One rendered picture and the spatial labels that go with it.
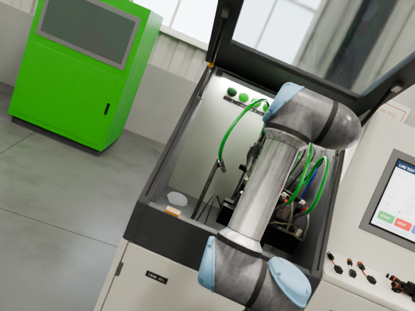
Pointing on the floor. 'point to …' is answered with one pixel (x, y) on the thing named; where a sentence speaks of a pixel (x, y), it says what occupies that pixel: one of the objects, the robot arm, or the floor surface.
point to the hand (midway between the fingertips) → (249, 174)
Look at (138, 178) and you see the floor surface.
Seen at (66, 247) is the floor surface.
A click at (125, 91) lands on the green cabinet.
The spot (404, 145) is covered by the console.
